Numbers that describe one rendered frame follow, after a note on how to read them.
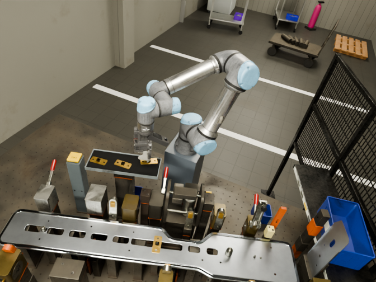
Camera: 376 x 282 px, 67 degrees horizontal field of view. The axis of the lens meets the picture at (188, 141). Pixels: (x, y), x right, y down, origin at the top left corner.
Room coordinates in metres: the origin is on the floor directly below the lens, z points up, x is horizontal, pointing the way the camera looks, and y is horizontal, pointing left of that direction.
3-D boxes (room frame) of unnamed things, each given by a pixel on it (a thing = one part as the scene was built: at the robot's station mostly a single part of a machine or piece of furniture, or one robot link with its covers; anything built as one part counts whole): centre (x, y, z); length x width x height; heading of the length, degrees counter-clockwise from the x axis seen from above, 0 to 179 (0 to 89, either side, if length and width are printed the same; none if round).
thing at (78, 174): (0.98, 0.57, 0.92); 0.08 x 0.08 x 0.44; 2
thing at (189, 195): (0.87, -0.03, 0.94); 0.18 x 0.13 x 0.49; 92
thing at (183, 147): (1.26, 0.00, 1.15); 0.15 x 0.15 x 0.10
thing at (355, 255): (0.84, -0.83, 1.09); 0.30 x 0.17 x 0.13; 175
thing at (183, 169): (1.26, 0.00, 0.90); 0.20 x 0.20 x 0.40; 74
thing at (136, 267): (0.66, 0.14, 0.84); 0.12 x 0.05 x 0.29; 2
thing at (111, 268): (0.65, 0.27, 0.84); 0.12 x 0.05 x 0.29; 2
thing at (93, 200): (0.83, 0.40, 0.90); 0.13 x 0.08 x 0.41; 2
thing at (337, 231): (0.68, -0.67, 1.17); 0.12 x 0.01 x 0.34; 2
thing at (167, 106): (1.04, 0.12, 1.53); 0.11 x 0.11 x 0.08; 33
